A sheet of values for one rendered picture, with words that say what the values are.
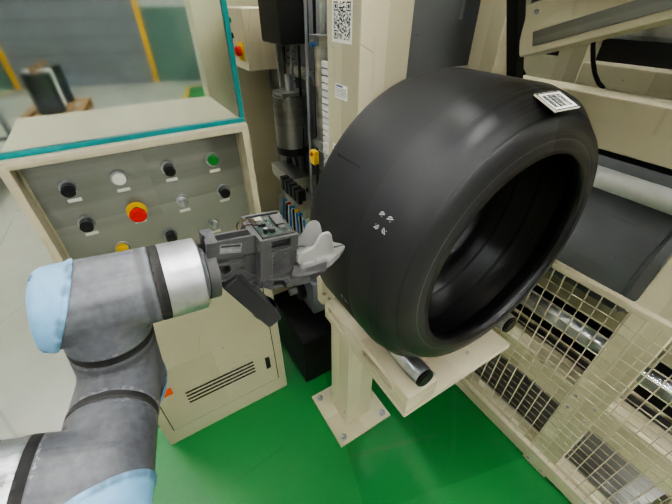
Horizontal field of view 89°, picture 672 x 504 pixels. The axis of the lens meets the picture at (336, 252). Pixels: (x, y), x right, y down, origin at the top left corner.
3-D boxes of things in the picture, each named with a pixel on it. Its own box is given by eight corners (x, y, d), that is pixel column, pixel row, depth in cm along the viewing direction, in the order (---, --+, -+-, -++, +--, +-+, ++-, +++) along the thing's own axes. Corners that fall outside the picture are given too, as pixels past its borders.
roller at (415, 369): (346, 286, 98) (333, 293, 96) (345, 275, 95) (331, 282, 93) (433, 380, 74) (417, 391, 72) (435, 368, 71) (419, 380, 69)
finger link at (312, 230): (346, 220, 52) (291, 231, 47) (342, 252, 55) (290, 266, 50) (336, 211, 54) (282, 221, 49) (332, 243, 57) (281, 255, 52)
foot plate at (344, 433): (311, 397, 164) (311, 395, 163) (357, 372, 175) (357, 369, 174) (341, 447, 146) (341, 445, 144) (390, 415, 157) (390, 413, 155)
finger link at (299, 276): (332, 267, 48) (274, 283, 44) (331, 276, 49) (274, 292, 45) (316, 250, 52) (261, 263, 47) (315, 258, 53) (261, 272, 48)
